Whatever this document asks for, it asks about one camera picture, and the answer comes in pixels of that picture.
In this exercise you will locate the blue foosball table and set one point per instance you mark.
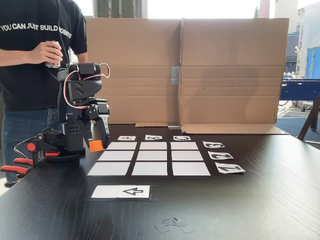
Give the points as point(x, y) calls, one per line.
point(300, 91)

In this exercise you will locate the paper sheet letter C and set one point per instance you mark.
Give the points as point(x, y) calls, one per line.
point(182, 138)

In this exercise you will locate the round orange token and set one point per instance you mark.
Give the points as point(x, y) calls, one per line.
point(96, 146)

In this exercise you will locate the paper sheet number 1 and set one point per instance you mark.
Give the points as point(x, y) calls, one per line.
point(230, 169)

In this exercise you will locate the person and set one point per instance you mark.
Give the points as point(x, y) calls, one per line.
point(25, 87)

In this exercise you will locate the white arrow paper sheet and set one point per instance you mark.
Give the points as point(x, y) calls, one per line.
point(110, 192)

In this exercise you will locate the person's right hand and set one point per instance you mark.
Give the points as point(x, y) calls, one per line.
point(46, 52)

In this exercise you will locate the paper sheet letter B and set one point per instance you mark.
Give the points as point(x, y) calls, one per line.
point(153, 137)

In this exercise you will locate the white nine-square grid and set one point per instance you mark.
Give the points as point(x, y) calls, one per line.
point(152, 160)

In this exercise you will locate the paper sheet number 3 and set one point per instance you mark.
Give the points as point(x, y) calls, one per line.
point(213, 144)

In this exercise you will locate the paper sheet letter A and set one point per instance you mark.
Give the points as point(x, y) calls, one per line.
point(127, 138)

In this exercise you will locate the dark wooden stand leg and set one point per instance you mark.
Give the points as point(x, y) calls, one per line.
point(310, 120)

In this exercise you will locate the silver drink can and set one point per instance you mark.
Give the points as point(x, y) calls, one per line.
point(52, 64)

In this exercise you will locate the brown cardboard screen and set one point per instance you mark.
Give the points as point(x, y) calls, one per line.
point(225, 75)

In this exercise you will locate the grey tape strip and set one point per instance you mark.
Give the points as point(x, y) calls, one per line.
point(174, 126)
point(175, 75)

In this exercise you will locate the black red clamp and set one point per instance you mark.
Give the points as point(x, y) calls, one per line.
point(42, 150)
point(17, 170)

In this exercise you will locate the paper sheet number 2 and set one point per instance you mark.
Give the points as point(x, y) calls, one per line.
point(220, 155)

